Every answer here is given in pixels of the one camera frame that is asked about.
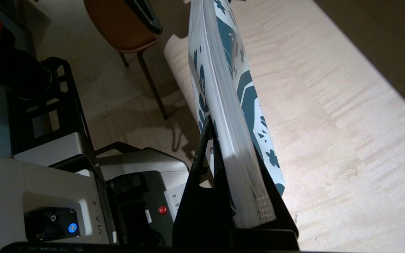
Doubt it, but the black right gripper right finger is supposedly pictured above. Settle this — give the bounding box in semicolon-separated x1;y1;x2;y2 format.
253;144;300;239

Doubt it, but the white floral zipper pouch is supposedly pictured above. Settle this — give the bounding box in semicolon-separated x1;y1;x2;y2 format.
188;0;285;229

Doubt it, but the white box blue button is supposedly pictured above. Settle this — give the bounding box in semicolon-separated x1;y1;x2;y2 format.
0;154;115;246

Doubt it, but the grey robot base red button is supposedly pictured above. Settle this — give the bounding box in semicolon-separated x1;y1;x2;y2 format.
13;132;189;246

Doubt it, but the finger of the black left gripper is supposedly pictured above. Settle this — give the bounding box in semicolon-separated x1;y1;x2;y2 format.
125;0;163;34

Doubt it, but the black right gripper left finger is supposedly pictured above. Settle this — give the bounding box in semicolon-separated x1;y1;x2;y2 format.
172;116;237;231

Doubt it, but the black perforated metal frame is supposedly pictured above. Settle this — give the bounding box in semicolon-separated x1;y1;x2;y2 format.
7;57;97;166

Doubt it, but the brown pink chair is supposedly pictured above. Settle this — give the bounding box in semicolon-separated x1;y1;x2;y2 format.
83;0;169;120

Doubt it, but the light wooden desk with hutch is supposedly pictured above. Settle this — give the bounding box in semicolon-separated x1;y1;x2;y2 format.
164;0;405;253

